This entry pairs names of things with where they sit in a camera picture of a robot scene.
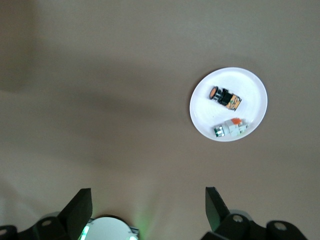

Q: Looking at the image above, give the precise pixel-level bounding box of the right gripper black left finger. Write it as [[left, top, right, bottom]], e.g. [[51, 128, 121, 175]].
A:
[[0, 187, 94, 240]]

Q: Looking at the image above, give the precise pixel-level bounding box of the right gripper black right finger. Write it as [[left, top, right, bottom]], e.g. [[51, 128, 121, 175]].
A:
[[201, 186, 307, 240]]

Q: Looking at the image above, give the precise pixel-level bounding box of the small white orange object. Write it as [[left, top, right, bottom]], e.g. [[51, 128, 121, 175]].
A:
[[213, 117, 250, 139]]

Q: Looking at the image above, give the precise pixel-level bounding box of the brown table mat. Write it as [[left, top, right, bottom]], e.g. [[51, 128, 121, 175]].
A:
[[0, 0, 320, 240]]

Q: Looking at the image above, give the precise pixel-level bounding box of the white round plate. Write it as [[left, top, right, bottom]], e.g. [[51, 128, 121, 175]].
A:
[[189, 66, 269, 143]]

